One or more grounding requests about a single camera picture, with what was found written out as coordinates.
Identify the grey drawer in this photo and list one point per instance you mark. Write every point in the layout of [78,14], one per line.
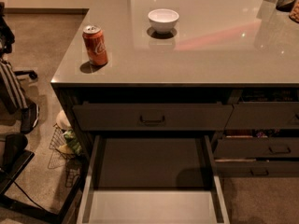
[152,117]
[158,180]

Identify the grey top drawer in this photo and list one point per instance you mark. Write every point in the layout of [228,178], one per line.
[152,117]

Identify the right middle drawer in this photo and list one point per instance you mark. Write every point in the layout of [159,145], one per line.
[272,147]

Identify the right top drawer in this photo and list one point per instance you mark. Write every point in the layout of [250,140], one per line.
[264,115]

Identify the right bottom drawer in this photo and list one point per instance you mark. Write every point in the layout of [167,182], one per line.
[258,168]

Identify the white ceramic bowl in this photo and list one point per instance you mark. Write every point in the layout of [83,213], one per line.
[163,20]

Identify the orange soda can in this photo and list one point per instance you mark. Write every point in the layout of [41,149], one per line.
[94,41]

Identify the black white sneaker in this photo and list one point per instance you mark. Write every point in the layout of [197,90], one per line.
[29,118]

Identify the person leg striped pants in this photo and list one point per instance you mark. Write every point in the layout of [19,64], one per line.
[11,92]

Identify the black office chair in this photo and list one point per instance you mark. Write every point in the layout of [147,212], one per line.
[7,38]

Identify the snack bag on counter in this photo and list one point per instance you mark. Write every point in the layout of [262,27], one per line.
[294,14]

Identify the wire basket with items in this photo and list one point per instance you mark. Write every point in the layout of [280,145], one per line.
[65,150]

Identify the black stand frame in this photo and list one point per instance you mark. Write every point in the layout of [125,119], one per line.
[48,179]

